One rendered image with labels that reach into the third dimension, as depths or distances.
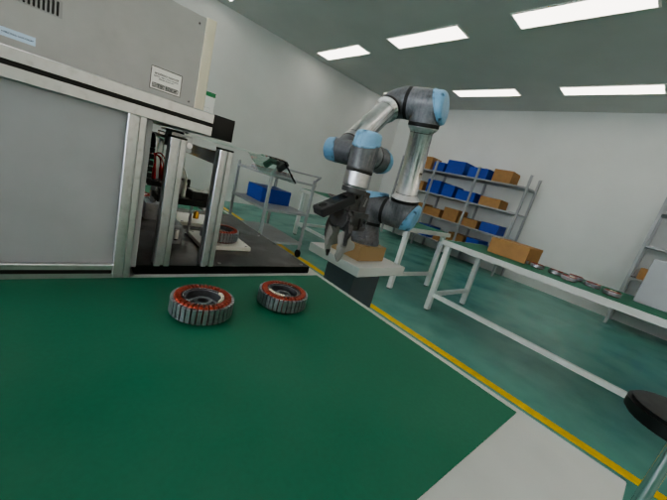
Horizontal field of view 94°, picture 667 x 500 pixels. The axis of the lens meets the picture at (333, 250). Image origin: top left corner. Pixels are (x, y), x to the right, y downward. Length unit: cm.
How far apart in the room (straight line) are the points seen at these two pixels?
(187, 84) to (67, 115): 27
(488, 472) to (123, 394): 47
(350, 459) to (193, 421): 19
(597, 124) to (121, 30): 721
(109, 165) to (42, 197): 12
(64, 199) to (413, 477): 70
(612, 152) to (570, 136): 73
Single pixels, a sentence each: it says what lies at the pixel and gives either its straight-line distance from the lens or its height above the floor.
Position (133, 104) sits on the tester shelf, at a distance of 71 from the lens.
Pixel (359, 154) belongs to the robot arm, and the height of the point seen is 113.
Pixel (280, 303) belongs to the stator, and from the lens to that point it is 67.
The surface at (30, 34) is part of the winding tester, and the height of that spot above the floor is 116.
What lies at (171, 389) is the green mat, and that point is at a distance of 48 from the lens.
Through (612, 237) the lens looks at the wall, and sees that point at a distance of 704.
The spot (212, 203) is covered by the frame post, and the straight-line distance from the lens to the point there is 78.
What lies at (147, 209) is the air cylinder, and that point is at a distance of 117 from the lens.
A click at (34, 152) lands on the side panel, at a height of 97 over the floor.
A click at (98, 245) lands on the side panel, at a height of 81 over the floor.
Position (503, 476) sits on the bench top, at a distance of 55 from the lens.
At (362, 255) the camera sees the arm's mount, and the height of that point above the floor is 77.
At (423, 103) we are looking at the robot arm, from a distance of 125.
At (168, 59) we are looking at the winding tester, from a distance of 87.
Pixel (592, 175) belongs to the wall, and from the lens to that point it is 724.
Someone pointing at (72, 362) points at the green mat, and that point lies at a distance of 53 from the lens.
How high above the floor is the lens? 106
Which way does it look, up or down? 13 degrees down
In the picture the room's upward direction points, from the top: 15 degrees clockwise
